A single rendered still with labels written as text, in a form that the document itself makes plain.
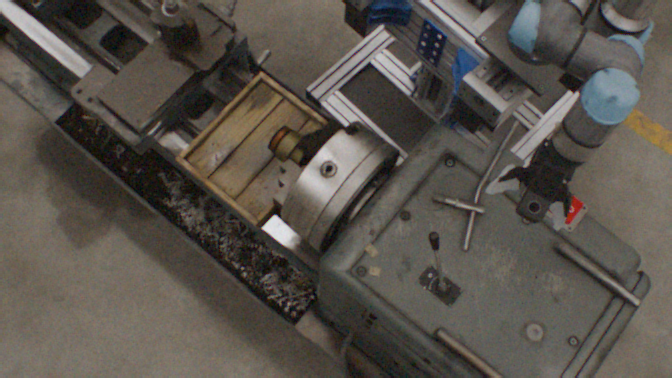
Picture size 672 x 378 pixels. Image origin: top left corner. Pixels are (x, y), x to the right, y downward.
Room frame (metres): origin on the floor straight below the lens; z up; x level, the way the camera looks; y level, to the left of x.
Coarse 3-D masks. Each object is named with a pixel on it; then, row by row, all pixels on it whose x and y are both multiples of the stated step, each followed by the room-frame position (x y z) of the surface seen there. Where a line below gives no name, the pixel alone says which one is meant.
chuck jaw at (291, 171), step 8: (288, 160) 0.57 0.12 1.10; (280, 168) 0.55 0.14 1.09; (288, 168) 0.55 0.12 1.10; (296, 168) 0.55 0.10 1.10; (288, 176) 0.53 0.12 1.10; (296, 176) 0.53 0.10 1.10; (280, 184) 0.51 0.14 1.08; (288, 184) 0.51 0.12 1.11; (280, 192) 0.48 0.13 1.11; (280, 200) 0.46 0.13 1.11; (280, 208) 0.45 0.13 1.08
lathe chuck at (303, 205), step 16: (368, 128) 0.64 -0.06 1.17; (336, 144) 0.57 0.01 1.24; (352, 144) 0.57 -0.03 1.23; (368, 144) 0.58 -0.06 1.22; (320, 160) 0.52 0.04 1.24; (336, 160) 0.53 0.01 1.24; (352, 160) 0.53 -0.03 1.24; (304, 176) 0.49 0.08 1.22; (320, 176) 0.49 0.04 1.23; (336, 176) 0.49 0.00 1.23; (288, 192) 0.46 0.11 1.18; (304, 192) 0.46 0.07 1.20; (320, 192) 0.46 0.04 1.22; (288, 208) 0.43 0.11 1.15; (304, 208) 0.43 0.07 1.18; (320, 208) 0.42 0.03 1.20; (288, 224) 0.42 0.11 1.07; (304, 224) 0.40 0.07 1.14
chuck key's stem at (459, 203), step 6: (432, 198) 0.45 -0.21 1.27; (438, 198) 0.45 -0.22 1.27; (444, 198) 0.45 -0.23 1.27; (450, 198) 0.45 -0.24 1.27; (456, 198) 0.45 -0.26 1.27; (456, 204) 0.44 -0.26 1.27; (462, 204) 0.44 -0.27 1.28; (468, 204) 0.44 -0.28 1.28; (474, 204) 0.44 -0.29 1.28; (480, 204) 0.44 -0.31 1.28; (468, 210) 0.43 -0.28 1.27; (480, 210) 0.43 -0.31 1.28
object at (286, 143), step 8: (280, 128) 0.65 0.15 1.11; (288, 128) 0.65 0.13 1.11; (272, 136) 0.62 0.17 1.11; (280, 136) 0.62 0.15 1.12; (288, 136) 0.62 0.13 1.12; (296, 136) 0.63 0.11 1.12; (272, 144) 0.61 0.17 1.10; (280, 144) 0.60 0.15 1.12; (288, 144) 0.60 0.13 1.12; (296, 144) 0.60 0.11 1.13; (272, 152) 0.60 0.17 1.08; (280, 152) 0.59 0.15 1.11; (288, 152) 0.58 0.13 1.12; (296, 152) 0.59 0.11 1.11; (280, 160) 0.58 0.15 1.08; (296, 160) 0.57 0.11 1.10; (304, 160) 0.59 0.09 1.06
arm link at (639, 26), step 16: (608, 0) 0.89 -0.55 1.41; (624, 0) 0.86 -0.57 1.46; (640, 0) 0.84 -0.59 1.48; (656, 0) 0.84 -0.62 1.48; (592, 16) 0.87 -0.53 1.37; (608, 16) 0.85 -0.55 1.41; (624, 16) 0.84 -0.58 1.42; (640, 16) 0.84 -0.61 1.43; (608, 32) 0.83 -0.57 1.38; (624, 32) 0.82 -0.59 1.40; (640, 32) 0.83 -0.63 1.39
